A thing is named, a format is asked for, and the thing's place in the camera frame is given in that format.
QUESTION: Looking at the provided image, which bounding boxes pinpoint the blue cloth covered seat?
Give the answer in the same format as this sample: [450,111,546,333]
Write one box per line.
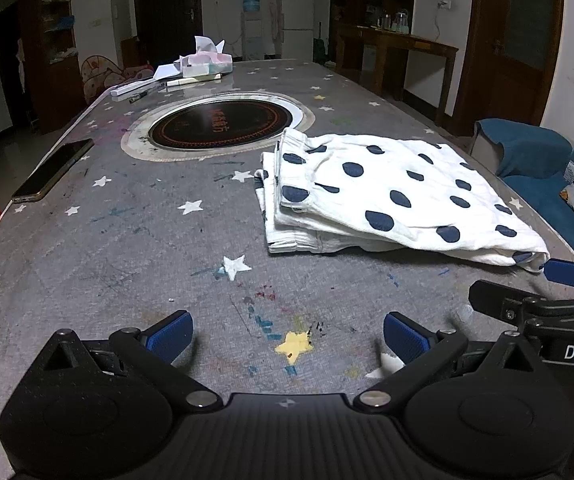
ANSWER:
[471,118,573,179]

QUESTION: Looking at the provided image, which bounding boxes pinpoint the dark entrance door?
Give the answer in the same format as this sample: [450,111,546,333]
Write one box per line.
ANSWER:
[132,0,203,67]

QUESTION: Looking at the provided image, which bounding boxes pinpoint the tissue box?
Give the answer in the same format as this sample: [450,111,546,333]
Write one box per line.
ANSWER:
[179,35,234,79]

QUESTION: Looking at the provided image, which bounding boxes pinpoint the wooden side table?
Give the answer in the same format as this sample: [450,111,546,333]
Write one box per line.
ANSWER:
[334,23,460,124]

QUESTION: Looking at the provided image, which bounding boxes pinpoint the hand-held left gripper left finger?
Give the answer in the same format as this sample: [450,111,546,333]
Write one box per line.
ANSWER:
[26,309,222,411]

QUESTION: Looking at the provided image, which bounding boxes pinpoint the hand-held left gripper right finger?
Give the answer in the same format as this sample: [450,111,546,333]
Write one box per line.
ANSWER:
[354,311,556,411]

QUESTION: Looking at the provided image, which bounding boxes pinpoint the white navy polka dot pants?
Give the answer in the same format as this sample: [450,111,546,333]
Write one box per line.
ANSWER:
[254,128,552,274]

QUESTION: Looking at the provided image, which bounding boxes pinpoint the round built-in hot plate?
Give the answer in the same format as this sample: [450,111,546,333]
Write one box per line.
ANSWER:
[120,90,316,163]

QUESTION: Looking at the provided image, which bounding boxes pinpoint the glass jars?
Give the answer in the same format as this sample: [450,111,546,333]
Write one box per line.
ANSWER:
[366,7,411,34]

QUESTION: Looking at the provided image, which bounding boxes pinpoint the white refrigerator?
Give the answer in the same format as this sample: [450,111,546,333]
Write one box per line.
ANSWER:
[280,0,316,61]

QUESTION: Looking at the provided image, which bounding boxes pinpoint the brown wooden door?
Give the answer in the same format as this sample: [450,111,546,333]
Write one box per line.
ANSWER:
[454,0,566,137]

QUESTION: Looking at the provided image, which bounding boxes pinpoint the black smartphone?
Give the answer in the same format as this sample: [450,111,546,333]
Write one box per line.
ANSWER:
[11,138,96,205]

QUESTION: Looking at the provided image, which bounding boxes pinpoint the blue sofa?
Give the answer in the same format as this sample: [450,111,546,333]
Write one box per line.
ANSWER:
[501,126,574,267]

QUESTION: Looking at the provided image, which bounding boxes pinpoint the patterned play tent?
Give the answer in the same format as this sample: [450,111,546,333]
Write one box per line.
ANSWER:
[80,53,156,106]

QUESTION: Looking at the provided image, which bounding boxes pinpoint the white folded papers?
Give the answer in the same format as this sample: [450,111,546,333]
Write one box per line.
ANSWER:
[154,62,183,82]

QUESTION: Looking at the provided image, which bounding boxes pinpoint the grey star-print tablecloth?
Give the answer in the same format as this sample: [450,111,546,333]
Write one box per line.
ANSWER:
[0,58,574,467]

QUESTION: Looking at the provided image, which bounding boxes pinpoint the long white box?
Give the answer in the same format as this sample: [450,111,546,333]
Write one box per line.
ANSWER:
[110,78,160,99]

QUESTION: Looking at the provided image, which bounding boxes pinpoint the pale green marker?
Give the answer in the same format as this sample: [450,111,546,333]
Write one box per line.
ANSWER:
[166,73,222,87]

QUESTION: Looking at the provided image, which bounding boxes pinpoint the water dispenser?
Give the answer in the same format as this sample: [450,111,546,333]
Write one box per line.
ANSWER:
[240,0,268,61]

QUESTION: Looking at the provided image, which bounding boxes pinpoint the dark wooden shelf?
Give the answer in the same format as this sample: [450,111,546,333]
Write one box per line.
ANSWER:
[19,0,86,134]

